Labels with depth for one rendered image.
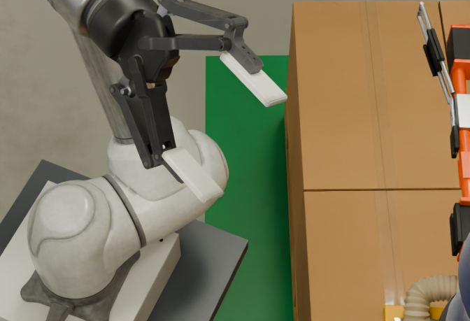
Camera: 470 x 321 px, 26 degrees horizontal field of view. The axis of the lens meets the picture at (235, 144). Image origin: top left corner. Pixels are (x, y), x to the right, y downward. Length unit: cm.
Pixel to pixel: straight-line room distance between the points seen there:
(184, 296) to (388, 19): 106
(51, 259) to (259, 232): 128
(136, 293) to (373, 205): 70
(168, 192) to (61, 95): 152
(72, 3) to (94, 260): 84
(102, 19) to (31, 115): 227
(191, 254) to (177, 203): 30
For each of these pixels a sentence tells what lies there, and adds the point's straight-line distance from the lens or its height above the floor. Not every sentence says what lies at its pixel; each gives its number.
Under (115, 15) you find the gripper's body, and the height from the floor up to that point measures 187.
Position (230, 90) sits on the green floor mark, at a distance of 329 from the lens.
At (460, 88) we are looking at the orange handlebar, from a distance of 175.
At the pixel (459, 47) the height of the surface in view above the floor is 129.
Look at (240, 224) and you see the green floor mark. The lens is 303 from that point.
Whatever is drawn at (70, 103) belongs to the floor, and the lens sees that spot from 330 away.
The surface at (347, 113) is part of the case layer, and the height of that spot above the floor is 54.
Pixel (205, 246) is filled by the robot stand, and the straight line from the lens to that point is 215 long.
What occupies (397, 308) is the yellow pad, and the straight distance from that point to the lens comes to 166.
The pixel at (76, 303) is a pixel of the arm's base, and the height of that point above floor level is 88.
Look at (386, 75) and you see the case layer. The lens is 268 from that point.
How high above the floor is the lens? 266
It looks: 57 degrees down
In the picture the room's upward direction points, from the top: straight up
